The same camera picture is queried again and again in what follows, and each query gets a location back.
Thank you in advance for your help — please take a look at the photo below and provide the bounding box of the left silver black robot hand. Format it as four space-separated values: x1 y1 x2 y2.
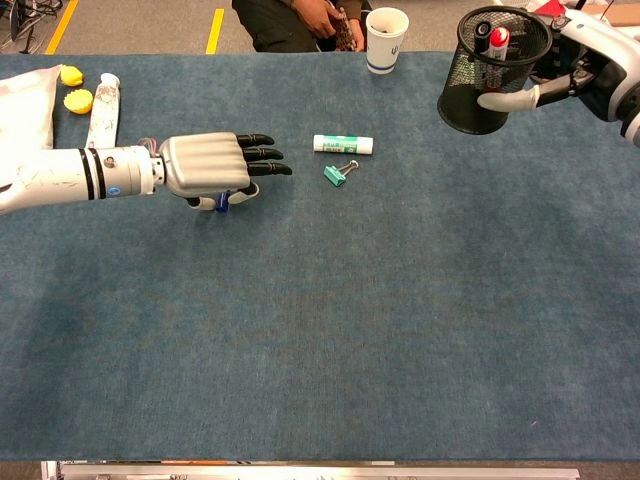
157 132 294 212

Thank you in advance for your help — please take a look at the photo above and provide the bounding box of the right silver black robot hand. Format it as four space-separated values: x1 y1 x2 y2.
477 14 640 126

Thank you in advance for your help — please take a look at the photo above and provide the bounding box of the red capped whiteboard marker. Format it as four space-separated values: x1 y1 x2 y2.
482 26 512 94

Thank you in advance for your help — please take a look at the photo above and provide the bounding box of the black capped whiteboard marker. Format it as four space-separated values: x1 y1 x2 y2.
472 21 494 55

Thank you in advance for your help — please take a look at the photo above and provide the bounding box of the black mesh pen holder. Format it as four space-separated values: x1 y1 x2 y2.
437 5 554 136

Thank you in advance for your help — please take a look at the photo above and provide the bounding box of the floral white cream tube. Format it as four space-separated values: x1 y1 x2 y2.
84 72 122 150

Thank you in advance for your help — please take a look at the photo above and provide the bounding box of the teal binder clip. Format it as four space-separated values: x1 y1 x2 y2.
322 159 360 189

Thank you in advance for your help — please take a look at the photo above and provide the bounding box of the green white glue stick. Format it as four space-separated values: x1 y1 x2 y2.
312 133 375 156

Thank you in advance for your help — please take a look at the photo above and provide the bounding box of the yellow ridged round cap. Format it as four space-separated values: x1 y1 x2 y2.
63 87 95 115

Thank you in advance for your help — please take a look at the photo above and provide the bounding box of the seated person in dark clothes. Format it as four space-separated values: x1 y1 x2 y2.
232 0 374 54

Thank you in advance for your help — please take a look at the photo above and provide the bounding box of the blue felt table mat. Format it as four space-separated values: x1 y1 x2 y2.
0 52 640 462

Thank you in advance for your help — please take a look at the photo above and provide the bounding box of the white plastic bag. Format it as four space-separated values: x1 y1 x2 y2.
0 63 64 156

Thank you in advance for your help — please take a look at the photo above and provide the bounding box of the patterned phone in case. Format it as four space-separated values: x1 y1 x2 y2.
333 9 359 52

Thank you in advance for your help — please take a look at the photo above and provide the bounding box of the white paper cup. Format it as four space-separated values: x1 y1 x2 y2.
365 6 410 76

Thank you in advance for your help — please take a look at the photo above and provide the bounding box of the aluminium profile rail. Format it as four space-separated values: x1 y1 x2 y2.
40 460 581 480

